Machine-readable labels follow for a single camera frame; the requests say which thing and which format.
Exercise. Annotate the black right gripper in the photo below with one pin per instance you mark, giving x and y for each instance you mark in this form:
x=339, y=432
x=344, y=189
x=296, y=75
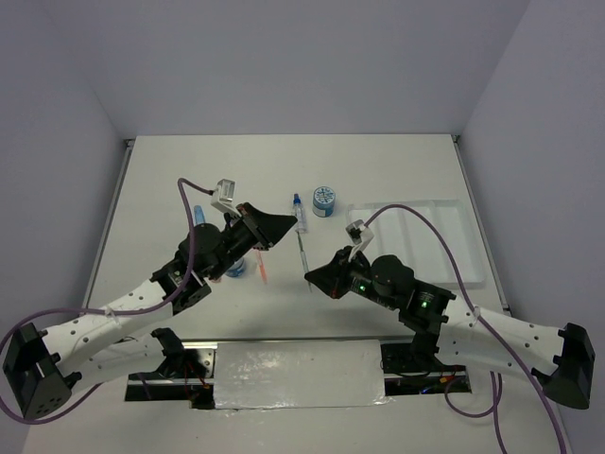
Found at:
x=331, y=278

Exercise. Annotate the blue paint jar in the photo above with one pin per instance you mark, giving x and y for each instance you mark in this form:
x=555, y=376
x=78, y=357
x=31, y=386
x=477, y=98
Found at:
x=324, y=201
x=236, y=269

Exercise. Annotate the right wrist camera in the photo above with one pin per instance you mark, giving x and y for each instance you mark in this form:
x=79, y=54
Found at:
x=361, y=236

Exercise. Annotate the green highlighter pen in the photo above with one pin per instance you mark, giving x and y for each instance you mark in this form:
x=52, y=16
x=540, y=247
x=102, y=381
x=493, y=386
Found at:
x=305, y=266

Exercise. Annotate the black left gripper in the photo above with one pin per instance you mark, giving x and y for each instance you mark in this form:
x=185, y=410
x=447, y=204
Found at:
x=266, y=229

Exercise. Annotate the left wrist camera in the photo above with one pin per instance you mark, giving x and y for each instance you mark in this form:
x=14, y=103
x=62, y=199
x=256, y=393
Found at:
x=222, y=197

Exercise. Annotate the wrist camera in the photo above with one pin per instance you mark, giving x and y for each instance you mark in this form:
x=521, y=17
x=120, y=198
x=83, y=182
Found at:
x=361, y=236
x=222, y=197

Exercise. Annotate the blue highlighter cap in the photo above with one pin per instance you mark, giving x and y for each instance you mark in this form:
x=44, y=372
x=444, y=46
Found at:
x=199, y=216

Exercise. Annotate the clear plastic organizer tray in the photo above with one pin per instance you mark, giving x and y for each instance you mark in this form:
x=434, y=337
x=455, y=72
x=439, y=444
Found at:
x=399, y=232

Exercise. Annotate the blue paint jar near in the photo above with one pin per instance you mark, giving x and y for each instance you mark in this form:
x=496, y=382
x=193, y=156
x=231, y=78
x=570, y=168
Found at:
x=236, y=269

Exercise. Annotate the clear blue spray bottle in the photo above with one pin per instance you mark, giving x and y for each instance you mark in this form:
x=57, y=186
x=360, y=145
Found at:
x=298, y=211

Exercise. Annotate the blue paint jar far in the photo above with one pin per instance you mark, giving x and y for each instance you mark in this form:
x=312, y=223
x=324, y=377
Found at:
x=324, y=201

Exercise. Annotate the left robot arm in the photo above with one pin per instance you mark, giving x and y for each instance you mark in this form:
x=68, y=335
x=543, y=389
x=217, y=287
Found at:
x=45, y=367

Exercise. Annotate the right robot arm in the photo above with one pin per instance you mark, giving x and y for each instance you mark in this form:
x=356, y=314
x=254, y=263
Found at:
x=448, y=332

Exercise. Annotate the orange highlighter pen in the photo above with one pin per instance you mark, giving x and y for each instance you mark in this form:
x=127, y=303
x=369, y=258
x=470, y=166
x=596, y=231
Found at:
x=261, y=267

